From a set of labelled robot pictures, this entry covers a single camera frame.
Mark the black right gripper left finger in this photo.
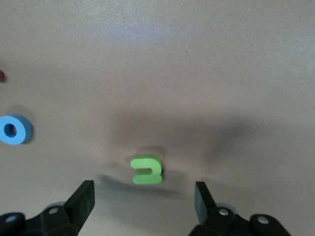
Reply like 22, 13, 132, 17
0, 180, 95, 236

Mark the blue letter o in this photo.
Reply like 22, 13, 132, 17
0, 113, 33, 146

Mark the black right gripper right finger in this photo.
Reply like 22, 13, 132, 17
188, 181, 292, 236

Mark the brown table cover sheet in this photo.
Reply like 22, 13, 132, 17
0, 0, 315, 236

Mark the green letter u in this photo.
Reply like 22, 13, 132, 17
130, 154, 163, 185

